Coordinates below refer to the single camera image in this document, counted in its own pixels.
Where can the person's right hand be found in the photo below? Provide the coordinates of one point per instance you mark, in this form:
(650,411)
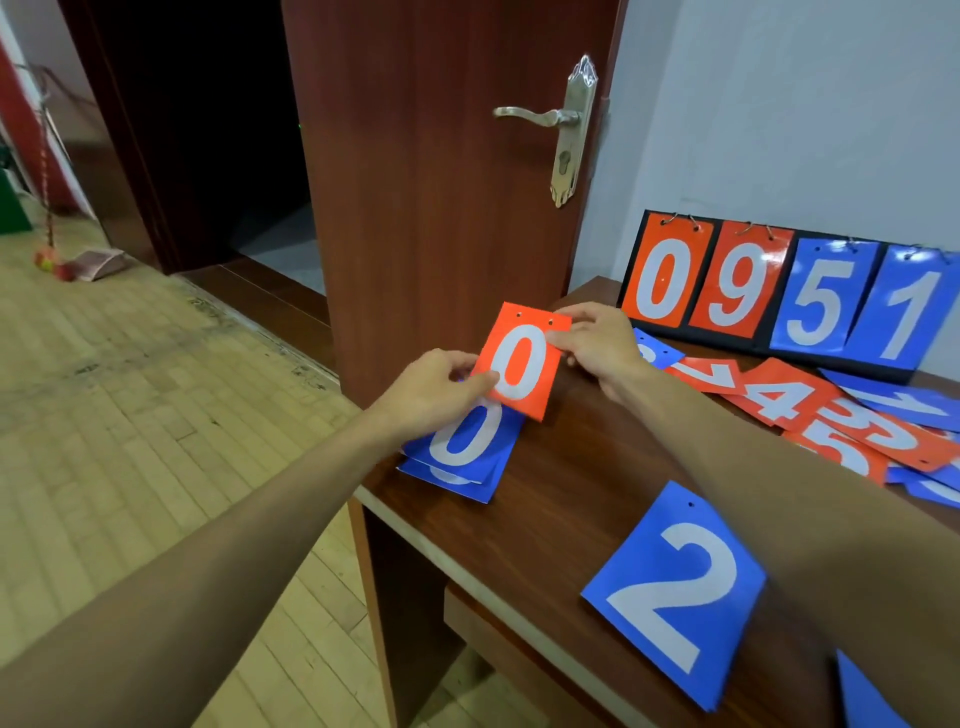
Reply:
(607,345)

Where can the person's left hand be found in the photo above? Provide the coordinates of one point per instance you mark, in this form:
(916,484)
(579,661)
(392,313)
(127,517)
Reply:
(424,394)

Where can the person's right thumb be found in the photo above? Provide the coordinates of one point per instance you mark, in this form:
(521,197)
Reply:
(562,340)

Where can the person's left thumb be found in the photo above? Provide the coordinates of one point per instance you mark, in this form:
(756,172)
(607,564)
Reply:
(478,384)

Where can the red number card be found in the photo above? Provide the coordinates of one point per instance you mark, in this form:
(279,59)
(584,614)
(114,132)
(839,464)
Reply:
(637,296)
(536,394)
(814,379)
(919,450)
(709,307)
(806,439)
(705,382)

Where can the person's left forearm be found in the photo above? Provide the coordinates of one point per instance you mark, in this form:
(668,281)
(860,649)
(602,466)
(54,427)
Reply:
(210,570)

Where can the person's right forearm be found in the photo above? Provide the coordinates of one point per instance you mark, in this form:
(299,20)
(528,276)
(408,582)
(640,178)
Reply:
(795,517)

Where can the blue number card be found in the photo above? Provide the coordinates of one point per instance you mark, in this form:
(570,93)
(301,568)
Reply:
(480,489)
(495,442)
(787,330)
(664,352)
(862,697)
(922,409)
(637,585)
(866,330)
(926,487)

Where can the brown wooden desk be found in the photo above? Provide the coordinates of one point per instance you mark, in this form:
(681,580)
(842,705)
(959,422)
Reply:
(570,480)

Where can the brown wooden door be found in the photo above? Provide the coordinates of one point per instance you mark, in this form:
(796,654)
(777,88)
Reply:
(420,187)

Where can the red and yellow weight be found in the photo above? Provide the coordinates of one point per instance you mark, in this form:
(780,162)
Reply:
(52,264)

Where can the green board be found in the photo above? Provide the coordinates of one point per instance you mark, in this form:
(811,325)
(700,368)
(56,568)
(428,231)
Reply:
(11,206)

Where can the dark wooden door frame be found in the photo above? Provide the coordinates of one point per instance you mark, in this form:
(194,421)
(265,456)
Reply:
(127,150)

